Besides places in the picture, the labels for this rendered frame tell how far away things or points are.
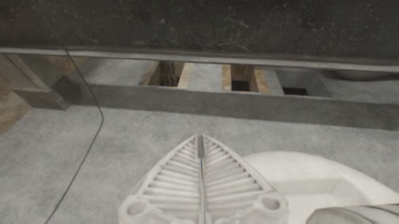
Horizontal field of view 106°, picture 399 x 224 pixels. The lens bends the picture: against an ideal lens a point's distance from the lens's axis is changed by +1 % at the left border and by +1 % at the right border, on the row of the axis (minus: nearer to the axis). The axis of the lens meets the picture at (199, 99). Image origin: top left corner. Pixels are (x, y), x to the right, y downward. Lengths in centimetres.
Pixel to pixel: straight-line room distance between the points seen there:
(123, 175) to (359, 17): 111
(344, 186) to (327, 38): 50
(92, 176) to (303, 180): 85
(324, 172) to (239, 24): 52
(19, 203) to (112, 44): 78
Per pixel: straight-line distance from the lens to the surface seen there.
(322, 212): 23
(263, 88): 122
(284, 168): 47
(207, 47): 68
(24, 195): 109
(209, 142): 17
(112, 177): 89
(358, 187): 54
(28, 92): 135
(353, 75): 162
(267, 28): 67
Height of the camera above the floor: 75
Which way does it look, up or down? 46 degrees down
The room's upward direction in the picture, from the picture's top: 1 degrees counter-clockwise
